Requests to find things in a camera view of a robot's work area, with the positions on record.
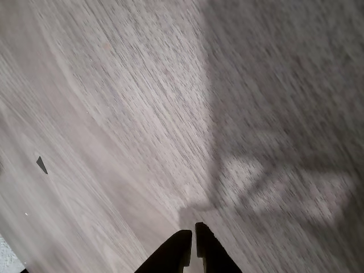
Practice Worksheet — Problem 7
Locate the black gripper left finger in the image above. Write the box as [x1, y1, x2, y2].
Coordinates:
[135, 229, 193, 273]

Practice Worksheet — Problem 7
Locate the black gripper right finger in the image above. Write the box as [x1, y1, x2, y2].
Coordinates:
[195, 222, 242, 273]

